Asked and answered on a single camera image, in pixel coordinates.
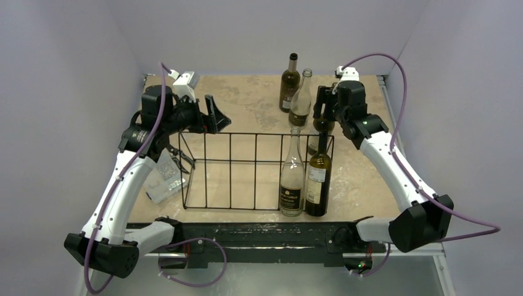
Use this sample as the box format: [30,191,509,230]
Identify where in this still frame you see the black table front rail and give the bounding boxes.
[150,222,387,270]

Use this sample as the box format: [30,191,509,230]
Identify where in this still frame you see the dark green wine bottle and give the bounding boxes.
[305,131,332,217]

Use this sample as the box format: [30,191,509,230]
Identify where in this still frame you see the black pruning shears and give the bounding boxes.
[167,144,195,174]

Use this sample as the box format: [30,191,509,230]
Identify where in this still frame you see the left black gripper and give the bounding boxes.
[163,94,230,135]

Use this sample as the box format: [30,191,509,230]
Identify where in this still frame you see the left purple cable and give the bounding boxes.
[83,62,173,296]

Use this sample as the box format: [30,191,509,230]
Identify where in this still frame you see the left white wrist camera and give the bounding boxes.
[168,70,200,103]

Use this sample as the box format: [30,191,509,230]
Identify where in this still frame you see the dark bottle silver neck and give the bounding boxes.
[279,52,300,113]

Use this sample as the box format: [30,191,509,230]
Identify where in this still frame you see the clear bottle black label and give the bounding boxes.
[279,126,305,217]

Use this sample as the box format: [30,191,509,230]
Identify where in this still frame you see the black wire wine rack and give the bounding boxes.
[178,131,335,212]

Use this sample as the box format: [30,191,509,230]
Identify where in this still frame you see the purple cable loop under table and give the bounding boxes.
[158,237,228,289]

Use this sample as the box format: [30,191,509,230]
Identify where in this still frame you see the green bottle white label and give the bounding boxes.
[307,115,334,155]

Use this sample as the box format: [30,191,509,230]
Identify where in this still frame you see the clear tall bottle dark label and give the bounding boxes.
[288,68,313,128]

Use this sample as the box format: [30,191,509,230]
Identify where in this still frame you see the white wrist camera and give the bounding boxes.
[168,70,200,103]
[335,66,360,82]

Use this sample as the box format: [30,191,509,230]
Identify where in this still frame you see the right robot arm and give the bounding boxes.
[313,81,454,253]

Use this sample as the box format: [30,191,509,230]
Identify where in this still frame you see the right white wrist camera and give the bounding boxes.
[335,66,360,82]

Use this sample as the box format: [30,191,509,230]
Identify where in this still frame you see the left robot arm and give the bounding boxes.
[64,85,231,278]

